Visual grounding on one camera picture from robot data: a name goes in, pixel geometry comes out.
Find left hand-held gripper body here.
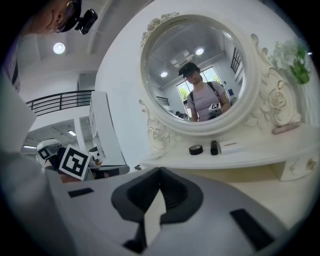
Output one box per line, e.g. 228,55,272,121
36,139,93,181

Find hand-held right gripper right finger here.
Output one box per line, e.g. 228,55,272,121
149,166,295,256

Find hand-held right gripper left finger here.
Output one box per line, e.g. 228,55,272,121
46,166,161,256

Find white dressing table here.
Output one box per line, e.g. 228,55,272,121
134,11,320,231

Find small white drawer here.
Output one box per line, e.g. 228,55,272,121
279,152,320,182

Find black balcony railing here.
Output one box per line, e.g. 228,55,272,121
25,89,96,117

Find person's lilac shirt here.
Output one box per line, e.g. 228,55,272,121
0,32,60,256

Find round black makeup compact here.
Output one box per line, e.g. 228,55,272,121
188,144,204,156

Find small white box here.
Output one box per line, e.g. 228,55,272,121
218,139,245,155

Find round ceiling light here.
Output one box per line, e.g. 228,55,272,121
52,42,66,55

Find person's head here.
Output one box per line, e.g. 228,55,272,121
29,0,84,35

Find oval white-framed mirror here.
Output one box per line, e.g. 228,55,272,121
138,12,261,138

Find white artificial flower bunch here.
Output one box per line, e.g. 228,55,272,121
268,38,313,86

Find black head-mounted camera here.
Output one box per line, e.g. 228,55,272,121
74,8,99,36

